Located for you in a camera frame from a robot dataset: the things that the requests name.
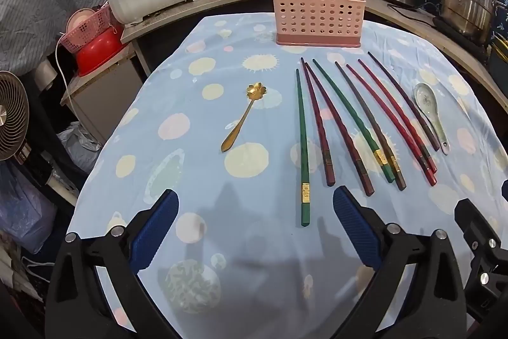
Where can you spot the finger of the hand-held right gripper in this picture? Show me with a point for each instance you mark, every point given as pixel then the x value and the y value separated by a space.
pixel 482 243

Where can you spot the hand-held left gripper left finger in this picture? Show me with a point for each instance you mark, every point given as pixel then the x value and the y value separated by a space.
pixel 156 227

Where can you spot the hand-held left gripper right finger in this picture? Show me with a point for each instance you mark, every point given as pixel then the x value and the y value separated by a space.
pixel 355 227

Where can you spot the maroon chopstick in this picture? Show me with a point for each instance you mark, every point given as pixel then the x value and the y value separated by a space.
pixel 322 148
pixel 364 182

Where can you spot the green chopstick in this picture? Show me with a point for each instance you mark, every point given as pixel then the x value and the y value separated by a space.
pixel 302 144
pixel 388 172

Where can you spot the brown chopstick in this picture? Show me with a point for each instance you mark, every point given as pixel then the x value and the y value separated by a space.
pixel 399 180

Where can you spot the red chopstick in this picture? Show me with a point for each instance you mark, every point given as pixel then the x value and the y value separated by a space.
pixel 430 177
pixel 431 164

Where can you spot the dark purple chopstick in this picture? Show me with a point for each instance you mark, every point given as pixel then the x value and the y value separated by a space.
pixel 433 143

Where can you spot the white ceramic spoon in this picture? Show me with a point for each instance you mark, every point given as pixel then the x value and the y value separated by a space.
pixel 424 94

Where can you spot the gold flower-shaped spoon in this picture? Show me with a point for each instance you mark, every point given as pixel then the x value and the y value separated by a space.
pixel 254 90

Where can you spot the pink perforated utensil basket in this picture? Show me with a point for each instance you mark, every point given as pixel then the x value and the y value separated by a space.
pixel 313 9

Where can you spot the grey plastic bag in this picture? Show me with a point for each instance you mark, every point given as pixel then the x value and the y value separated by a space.
pixel 79 144

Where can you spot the blue dotted tablecloth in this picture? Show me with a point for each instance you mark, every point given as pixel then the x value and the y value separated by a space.
pixel 198 104

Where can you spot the grey cabinet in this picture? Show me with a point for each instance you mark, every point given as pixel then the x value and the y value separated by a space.
pixel 103 104

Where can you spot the blue plastic bag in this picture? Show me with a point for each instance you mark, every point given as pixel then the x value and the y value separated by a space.
pixel 24 208

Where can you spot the electric fan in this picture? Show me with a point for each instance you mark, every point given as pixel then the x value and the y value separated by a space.
pixel 12 116

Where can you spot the red plastic basin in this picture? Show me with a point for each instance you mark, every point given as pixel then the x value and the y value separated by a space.
pixel 99 53

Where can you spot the pink plastic mesh basket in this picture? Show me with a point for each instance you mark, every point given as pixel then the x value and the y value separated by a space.
pixel 89 31

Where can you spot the black induction cooker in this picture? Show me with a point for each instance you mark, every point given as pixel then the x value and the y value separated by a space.
pixel 452 33

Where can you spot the pink round plate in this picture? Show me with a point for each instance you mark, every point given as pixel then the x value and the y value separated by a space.
pixel 77 21

